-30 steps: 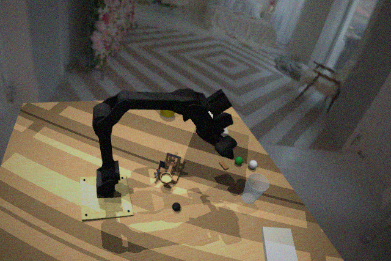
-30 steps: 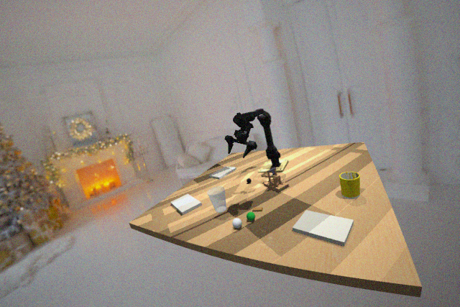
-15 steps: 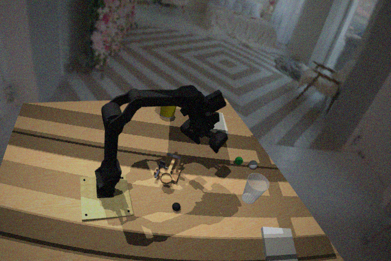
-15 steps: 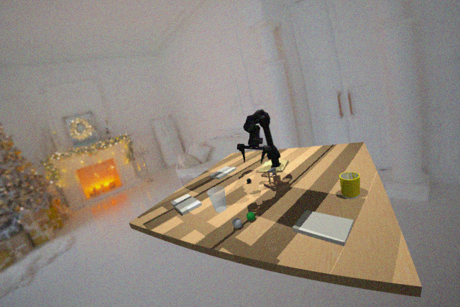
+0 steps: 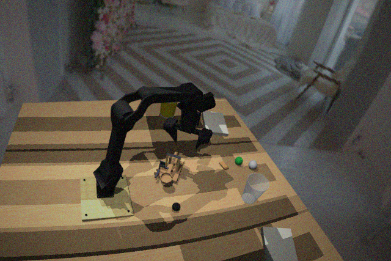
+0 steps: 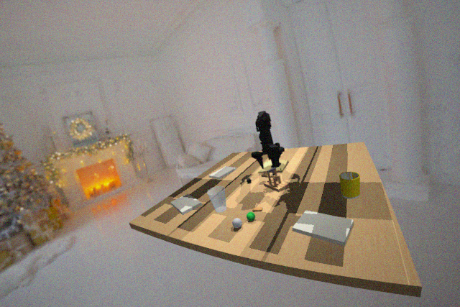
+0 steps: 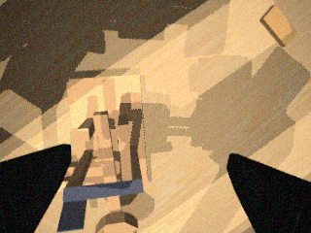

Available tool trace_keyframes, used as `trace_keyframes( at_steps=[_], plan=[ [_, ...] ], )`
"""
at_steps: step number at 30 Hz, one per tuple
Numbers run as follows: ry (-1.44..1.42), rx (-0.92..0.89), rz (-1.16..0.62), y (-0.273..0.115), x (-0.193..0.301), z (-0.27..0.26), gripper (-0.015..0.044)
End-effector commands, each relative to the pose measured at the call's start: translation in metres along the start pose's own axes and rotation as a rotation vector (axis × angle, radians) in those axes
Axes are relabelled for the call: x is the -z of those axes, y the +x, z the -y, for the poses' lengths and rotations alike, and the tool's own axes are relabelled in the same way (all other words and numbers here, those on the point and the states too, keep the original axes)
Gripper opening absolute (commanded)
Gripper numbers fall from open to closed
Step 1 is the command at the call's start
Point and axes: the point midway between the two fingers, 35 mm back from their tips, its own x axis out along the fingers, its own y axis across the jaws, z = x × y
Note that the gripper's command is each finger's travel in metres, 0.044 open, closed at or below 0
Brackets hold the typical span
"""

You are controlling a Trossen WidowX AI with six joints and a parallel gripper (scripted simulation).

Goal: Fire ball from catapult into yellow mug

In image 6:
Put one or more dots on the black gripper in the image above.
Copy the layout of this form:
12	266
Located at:
258	155

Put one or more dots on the green ball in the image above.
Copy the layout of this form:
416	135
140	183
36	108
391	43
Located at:
251	216

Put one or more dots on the clear glass cup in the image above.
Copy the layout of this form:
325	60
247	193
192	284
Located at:
218	199

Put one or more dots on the yellow mug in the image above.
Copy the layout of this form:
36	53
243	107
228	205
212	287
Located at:
350	184

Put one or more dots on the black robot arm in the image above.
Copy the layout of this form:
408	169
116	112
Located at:
263	126

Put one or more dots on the grey ball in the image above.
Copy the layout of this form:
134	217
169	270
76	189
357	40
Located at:
237	223

